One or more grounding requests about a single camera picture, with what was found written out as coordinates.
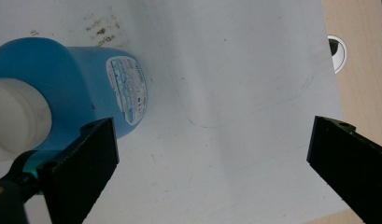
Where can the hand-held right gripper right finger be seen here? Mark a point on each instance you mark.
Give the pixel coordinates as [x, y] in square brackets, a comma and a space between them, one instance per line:
[350, 161]

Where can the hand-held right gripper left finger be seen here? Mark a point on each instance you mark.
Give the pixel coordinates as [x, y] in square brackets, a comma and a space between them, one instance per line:
[79, 174]

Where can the blue bottle with white cap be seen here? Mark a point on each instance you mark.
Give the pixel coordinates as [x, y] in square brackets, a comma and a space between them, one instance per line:
[76, 87]

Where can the white table mat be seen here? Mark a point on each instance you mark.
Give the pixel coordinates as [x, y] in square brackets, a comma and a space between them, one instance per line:
[226, 93]

